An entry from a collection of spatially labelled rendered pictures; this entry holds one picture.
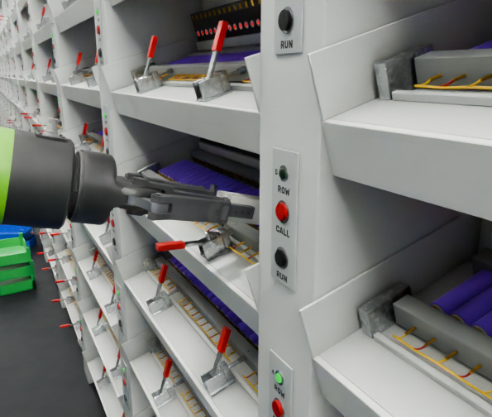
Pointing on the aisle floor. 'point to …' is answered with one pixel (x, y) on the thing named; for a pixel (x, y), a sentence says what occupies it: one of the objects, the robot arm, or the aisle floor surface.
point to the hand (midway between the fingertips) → (246, 208)
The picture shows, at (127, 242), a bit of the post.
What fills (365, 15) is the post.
